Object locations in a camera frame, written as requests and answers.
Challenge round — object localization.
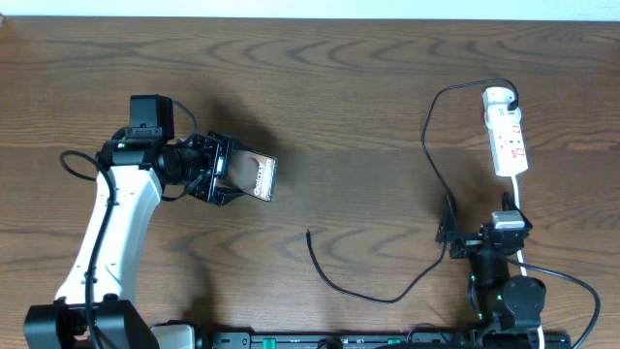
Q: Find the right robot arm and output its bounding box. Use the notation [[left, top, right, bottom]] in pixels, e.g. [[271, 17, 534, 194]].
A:
[[436, 193, 546, 348]]

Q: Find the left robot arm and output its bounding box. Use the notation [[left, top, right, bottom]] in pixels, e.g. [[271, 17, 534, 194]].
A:
[[23, 95, 243, 348]]

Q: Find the white USB charger plug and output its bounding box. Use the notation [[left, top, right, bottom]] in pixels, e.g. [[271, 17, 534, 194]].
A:
[[484, 104, 522, 130]]

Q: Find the white power strip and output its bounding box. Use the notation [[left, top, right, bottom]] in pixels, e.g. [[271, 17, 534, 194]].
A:
[[482, 86, 528, 177]]

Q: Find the right camera black cable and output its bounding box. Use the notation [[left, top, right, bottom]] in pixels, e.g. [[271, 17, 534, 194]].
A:
[[498, 252, 602, 349]]

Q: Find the camera black cable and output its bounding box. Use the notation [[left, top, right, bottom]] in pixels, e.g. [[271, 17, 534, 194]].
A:
[[498, 252, 602, 349], [58, 99, 199, 349]]

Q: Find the left camera black cable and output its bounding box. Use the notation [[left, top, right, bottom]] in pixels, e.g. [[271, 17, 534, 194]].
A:
[[58, 99, 199, 349]]

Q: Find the white power strip cord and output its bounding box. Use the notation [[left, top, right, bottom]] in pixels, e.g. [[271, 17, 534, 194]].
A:
[[510, 174, 546, 349]]

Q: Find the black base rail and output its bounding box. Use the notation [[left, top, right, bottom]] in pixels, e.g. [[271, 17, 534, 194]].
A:
[[210, 330, 573, 349]]

